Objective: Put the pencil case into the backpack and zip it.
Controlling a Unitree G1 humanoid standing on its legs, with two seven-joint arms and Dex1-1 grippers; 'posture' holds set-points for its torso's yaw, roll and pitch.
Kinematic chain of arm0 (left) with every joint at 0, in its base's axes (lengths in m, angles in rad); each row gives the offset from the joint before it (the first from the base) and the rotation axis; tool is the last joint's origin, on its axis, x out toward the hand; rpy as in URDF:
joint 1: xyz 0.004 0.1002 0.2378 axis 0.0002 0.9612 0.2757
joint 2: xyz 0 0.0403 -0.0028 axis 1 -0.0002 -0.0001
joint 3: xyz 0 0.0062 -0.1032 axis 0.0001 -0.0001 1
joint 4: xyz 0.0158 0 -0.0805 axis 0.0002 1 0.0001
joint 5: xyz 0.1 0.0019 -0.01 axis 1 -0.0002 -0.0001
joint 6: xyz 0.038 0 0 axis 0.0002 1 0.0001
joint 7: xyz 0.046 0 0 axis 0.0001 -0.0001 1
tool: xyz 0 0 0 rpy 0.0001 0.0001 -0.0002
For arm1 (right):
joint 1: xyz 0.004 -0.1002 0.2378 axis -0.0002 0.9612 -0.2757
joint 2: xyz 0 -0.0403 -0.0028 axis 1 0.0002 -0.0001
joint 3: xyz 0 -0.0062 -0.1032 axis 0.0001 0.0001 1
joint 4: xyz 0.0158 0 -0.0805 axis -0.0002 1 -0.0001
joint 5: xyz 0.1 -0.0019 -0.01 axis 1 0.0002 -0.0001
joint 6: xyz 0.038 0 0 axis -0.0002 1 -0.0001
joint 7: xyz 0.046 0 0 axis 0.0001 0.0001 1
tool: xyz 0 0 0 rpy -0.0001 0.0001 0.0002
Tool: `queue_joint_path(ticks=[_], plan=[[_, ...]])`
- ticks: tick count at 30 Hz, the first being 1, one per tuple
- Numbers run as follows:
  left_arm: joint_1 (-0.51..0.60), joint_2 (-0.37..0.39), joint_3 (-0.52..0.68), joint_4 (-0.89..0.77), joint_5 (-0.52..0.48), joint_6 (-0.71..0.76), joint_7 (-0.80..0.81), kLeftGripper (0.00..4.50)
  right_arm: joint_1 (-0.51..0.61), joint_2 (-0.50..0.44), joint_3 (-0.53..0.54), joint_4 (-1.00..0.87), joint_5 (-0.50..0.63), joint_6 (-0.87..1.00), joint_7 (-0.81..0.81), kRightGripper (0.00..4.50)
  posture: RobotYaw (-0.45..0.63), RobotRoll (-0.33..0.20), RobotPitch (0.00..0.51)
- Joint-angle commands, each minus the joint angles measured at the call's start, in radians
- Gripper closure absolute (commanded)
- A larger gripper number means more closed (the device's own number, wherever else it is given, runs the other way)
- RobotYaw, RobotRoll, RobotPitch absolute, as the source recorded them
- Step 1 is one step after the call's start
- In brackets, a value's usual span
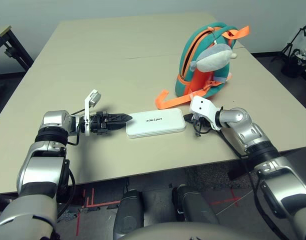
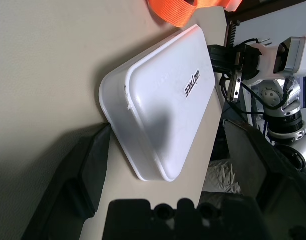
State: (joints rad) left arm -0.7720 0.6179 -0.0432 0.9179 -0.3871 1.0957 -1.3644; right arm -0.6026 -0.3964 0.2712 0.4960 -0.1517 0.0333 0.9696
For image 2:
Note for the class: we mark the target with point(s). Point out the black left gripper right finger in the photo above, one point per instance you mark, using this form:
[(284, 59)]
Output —
[(268, 180)]

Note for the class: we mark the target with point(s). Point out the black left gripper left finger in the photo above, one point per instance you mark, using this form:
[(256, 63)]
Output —
[(93, 175)]

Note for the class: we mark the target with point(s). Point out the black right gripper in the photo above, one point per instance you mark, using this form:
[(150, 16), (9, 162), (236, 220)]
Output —
[(245, 62)]

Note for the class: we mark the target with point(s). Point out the teal and orange backpack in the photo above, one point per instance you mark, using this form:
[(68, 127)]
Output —
[(173, 12)]

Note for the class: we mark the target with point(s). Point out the white plastic pencil case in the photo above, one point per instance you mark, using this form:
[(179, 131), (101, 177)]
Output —
[(163, 100)]

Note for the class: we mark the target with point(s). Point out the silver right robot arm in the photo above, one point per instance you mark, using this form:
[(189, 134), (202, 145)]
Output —
[(293, 117)]

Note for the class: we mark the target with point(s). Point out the crumpled white cloth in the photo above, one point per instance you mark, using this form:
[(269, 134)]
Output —
[(223, 177)]

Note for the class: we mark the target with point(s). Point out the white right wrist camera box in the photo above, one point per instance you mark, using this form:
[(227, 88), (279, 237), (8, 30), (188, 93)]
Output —
[(293, 57)]

